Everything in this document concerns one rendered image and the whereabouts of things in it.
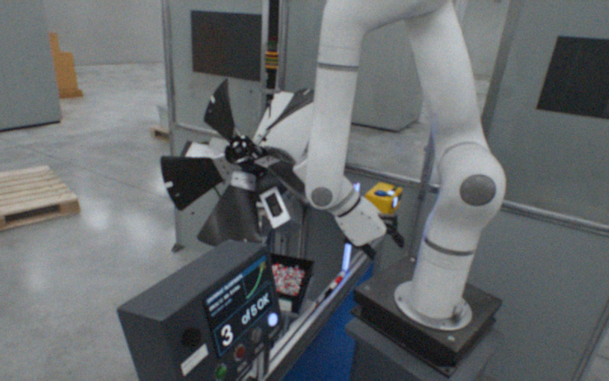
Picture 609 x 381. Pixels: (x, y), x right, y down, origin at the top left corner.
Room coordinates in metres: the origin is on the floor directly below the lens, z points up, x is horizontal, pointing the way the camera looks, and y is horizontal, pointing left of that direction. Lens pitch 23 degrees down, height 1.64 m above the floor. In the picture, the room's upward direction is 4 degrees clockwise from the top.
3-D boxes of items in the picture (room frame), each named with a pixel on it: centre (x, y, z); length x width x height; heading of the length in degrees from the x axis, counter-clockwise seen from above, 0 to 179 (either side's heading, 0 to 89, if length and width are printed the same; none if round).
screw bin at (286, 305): (1.09, 0.04, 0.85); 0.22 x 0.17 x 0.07; 168
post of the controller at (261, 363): (0.70, 0.07, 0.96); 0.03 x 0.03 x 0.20; 62
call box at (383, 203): (1.42, -0.32, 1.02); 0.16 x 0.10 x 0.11; 152
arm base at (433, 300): (0.81, -0.35, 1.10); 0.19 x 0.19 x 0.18
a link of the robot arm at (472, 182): (0.78, -0.35, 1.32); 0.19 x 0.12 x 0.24; 168
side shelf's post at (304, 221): (1.87, -0.03, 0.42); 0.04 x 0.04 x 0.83; 62
